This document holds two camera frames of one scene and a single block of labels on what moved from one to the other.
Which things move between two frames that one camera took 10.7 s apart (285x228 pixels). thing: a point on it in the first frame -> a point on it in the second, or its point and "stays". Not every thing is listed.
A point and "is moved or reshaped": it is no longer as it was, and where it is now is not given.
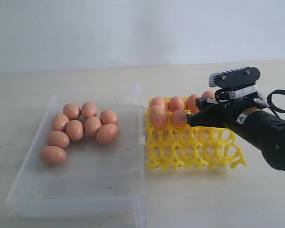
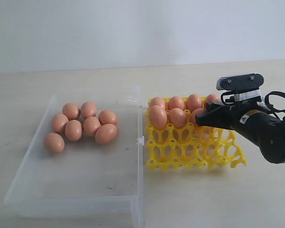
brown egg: x=108 y=116 stays
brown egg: x=176 y=103 stays
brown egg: x=58 y=138 is moved or reshaped
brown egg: x=107 y=133 stays
